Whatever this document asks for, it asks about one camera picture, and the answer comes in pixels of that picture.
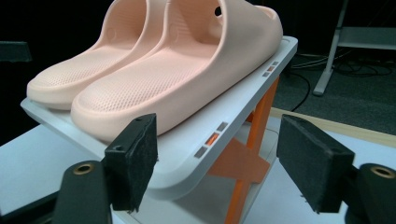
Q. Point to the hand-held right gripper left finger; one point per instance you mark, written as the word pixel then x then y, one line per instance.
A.
pixel 132 161

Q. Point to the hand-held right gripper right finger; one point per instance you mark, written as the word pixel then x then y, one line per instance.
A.
pixel 311 161

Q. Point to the white shoe rack orange posts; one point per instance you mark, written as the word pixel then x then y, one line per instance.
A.
pixel 186 155

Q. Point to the pink slipper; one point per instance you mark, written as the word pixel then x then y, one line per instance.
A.
pixel 77 74
pixel 162 84

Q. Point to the white table cover sheet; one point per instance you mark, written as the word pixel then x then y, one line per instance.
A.
pixel 28 168

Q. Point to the white metal desk frame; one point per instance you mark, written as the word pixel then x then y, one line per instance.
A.
pixel 358 37

